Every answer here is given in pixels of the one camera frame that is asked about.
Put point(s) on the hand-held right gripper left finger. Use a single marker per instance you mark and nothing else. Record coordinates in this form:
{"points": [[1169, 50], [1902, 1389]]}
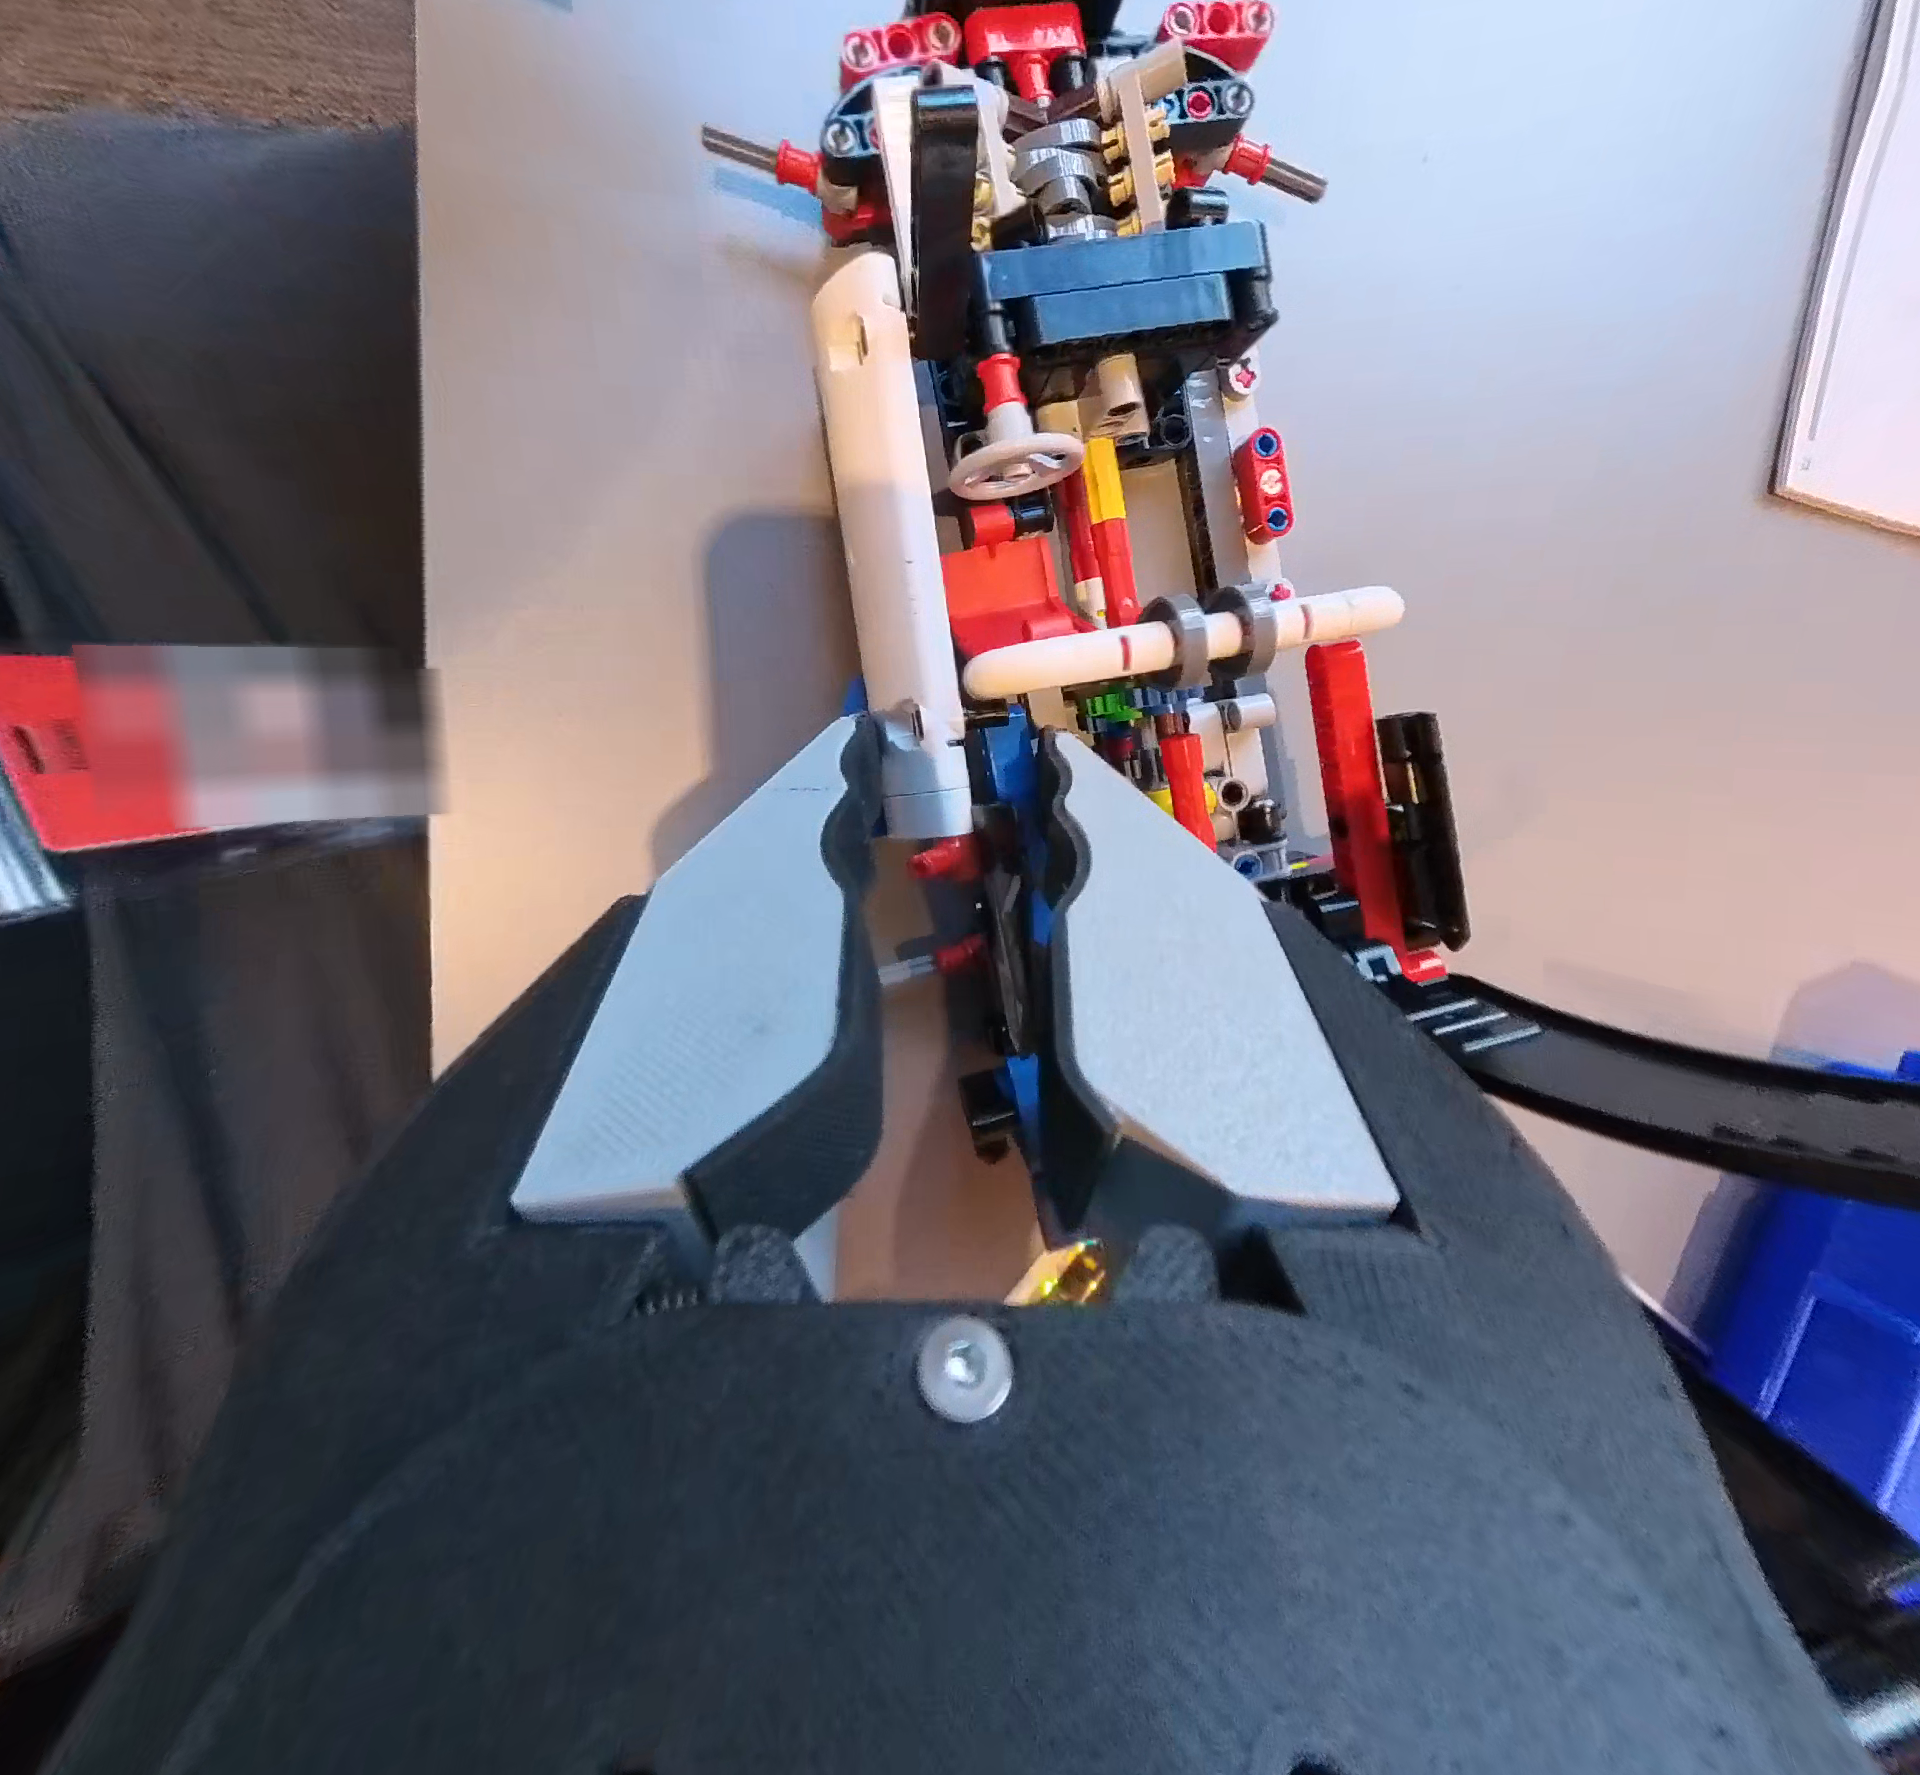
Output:
{"points": [[675, 1040]]}

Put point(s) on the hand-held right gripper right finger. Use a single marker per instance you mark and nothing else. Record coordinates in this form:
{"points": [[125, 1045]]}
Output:
{"points": [[1232, 1057]]}

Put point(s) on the blue and white brick assembly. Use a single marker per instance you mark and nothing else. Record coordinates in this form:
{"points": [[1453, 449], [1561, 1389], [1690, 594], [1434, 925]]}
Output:
{"points": [[887, 532]]}

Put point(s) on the toy brick race car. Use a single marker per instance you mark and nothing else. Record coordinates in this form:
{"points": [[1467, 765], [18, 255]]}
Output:
{"points": [[1126, 290]]}

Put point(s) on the building instruction booklet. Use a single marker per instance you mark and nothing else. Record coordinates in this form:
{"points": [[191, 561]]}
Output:
{"points": [[1867, 306]]}

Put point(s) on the blue plastic bin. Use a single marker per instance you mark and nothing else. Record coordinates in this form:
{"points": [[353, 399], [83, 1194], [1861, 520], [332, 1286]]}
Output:
{"points": [[1829, 1294]]}

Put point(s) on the red badge card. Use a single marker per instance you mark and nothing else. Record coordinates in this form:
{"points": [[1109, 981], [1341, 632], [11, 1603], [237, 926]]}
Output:
{"points": [[40, 770]]}

